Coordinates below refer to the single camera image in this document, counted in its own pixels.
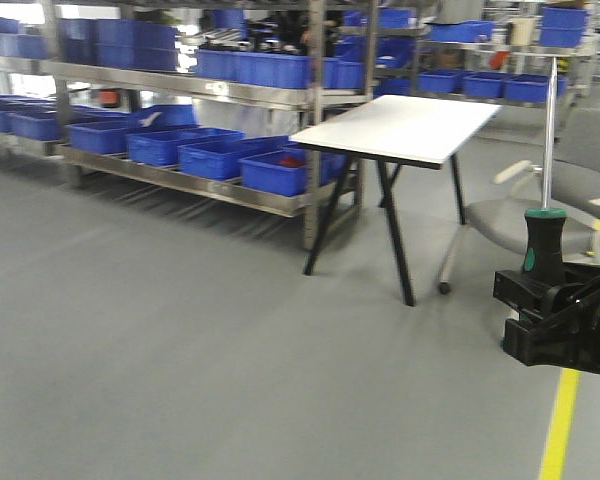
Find grey office chair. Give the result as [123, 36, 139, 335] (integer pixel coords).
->
[438, 108, 600, 294]

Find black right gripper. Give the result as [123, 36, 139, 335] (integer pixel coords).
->
[493, 262, 600, 375]

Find white table black legs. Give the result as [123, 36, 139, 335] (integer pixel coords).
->
[291, 95, 501, 307]

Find green black screwdriver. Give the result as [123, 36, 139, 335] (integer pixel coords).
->
[522, 57, 566, 285]

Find steel shelf rack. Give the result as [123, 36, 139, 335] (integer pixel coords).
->
[0, 1, 372, 246]

